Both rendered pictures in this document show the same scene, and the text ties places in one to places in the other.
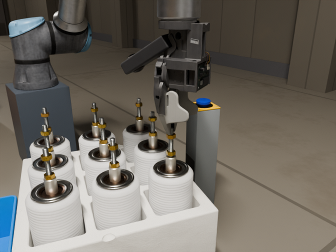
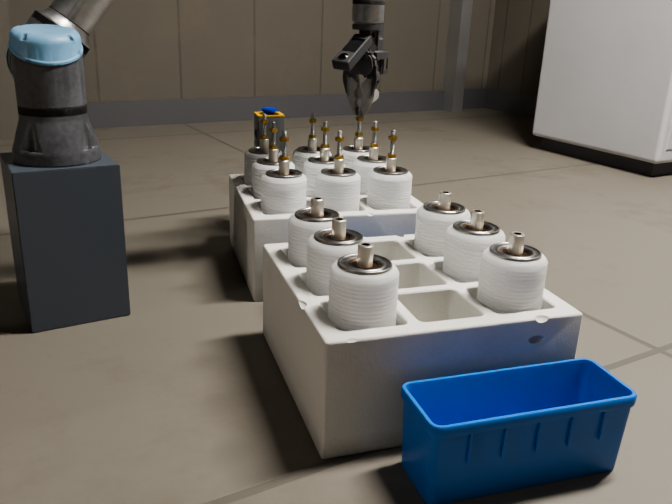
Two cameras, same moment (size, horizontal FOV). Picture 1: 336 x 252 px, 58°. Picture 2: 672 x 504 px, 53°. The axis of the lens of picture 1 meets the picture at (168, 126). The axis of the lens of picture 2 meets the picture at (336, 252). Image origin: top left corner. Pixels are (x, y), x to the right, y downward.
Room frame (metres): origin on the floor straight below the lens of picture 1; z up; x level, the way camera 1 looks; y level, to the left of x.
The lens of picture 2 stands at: (0.48, 1.66, 0.58)
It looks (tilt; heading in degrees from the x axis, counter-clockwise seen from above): 20 degrees down; 275
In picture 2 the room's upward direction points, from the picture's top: 2 degrees clockwise
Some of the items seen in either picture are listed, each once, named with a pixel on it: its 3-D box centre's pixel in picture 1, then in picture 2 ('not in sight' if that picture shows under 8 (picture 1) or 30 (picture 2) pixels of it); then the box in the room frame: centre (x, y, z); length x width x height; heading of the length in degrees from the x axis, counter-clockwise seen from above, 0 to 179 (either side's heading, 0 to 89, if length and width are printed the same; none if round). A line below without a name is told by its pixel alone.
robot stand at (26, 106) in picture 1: (42, 123); (66, 235); (1.09, 0.48, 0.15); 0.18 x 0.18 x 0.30; 36
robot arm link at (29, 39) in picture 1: (31, 37); (48, 65); (1.10, 0.47, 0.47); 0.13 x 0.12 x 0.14; 123
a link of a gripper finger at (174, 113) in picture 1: (174, 115); (371, 96); (0.54, -0.01, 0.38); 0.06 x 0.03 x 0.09; 63
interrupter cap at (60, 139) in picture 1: (49, 141); (284, 174); (0.70, 0.30, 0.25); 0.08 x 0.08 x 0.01
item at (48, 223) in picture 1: (58, 231); (387, 211); (0.48, 0.21, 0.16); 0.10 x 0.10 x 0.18
